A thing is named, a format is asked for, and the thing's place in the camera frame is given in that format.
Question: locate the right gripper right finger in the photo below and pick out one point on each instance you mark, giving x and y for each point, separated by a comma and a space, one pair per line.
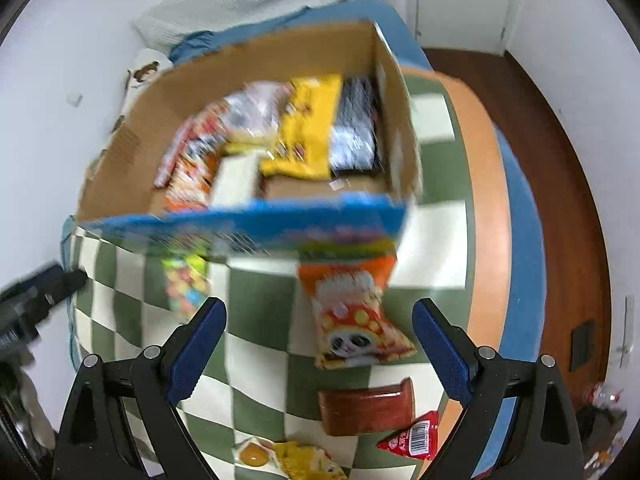
542, 440

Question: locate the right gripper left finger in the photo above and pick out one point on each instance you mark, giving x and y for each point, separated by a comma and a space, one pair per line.
95, 440

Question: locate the colourful candy bag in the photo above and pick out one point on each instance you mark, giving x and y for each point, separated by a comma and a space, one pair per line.
186, 284

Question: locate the orange panda snack bag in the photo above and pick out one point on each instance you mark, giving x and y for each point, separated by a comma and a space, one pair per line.
351, 325

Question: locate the red white snack packet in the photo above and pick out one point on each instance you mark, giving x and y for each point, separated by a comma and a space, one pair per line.
191, 162

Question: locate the grey white wafer packet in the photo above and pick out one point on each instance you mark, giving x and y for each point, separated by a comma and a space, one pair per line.
236, 182

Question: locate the pink white snack packet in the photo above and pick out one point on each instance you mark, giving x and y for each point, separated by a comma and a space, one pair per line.
252, 114

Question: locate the yellow black noodle packet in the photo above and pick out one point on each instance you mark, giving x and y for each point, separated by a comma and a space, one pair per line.
328, 128

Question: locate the blue bed sheet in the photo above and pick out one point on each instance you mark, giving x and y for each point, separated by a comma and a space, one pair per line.
522, 329

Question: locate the red triangular snack packet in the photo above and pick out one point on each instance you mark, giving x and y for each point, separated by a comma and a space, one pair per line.
419, 441

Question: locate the green white checkered blanket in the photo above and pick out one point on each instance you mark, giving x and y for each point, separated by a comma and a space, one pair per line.
261, 380

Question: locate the brown snack bar packet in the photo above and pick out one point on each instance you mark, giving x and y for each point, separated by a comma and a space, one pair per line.
348, 413

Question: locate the egg yolk snack packet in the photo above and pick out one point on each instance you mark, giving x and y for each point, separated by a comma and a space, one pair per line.
294, 460

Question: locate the bear print pillow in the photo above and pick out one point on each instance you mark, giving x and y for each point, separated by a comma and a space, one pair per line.
148, 65

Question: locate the brown cardboard box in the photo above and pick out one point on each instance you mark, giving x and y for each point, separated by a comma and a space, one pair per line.
351, 214

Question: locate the white door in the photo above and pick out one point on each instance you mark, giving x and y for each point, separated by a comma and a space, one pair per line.
470, 25

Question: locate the wall power socket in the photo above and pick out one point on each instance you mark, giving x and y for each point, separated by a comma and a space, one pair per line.
627, 346

